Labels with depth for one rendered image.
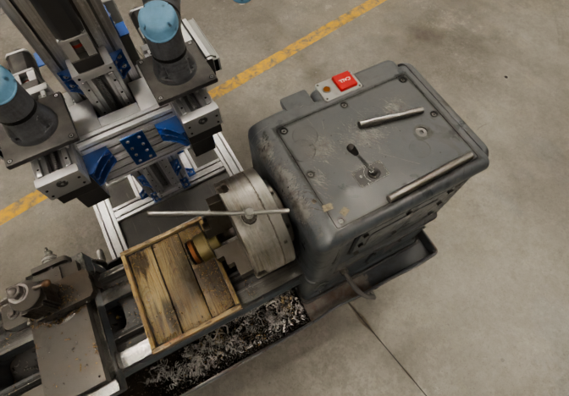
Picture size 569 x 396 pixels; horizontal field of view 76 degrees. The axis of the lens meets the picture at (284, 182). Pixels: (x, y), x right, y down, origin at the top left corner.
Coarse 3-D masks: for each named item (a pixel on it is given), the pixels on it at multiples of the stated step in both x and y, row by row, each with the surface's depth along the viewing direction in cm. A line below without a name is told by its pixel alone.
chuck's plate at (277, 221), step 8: (248, 168) 111; (248, 176) 105; (256, 176) 104; (256, 184) 102; (264, 184) 101; (256, 192) 100; (264, 192) 100; (264, 200) 99; (272, 200) 99; (264, 208) 98; (272, 208) 99; (272, 216) 98; (280, 216) 99; (272, 224) 98; (280, 224) 99; (280, 232) 99; (288, 232) 100; (280, 240) 100; (288, 240) 101; (288, 248) 102; (288, 256) 104
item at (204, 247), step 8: (192, 240) 108; (200, 240) 106; (208, 240) 107; (216, 240) 107; (192, 248) 106; (200, 248) 105; (208, 248) 105; (216, 248) 108; (192, 256) 105; (200, 256) 106; (208, 256) 107; (216, 256) 109
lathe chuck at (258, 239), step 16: (240, 176) 106; (240, 192) 101; (240, 208) 98; (256, 208) 98; (240, 224) 97; (256, 224) 97; (240, 240) 101; (256, 240) 97; (272, 240) 99; (256, 256) 99; (272, 256) 101; (256, 272) 103
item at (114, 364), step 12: (84, 264) 123; (96, 276) 126; (96, 300) 118; (12, 312) 116; (96, 312) 116; (12, 324) 116; (24, 324) 117; (108, 324) 119; (108, 336) 115; (108, 348) 111; (108, 360) 109; (120, 360) 114; (120, 372) 111; (108, 384) 107; (120, 384) 108
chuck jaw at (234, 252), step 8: (224, 248) 107; (232, 248) 107; (240, 248) 107; (224, 256) 106; (232, 256) 106; (240, 256) 106; (232, 264) 106; (240, 264) 105; (248, 264) 105; (240, 272) 104; (248, 272) 105; (264, 272) 108
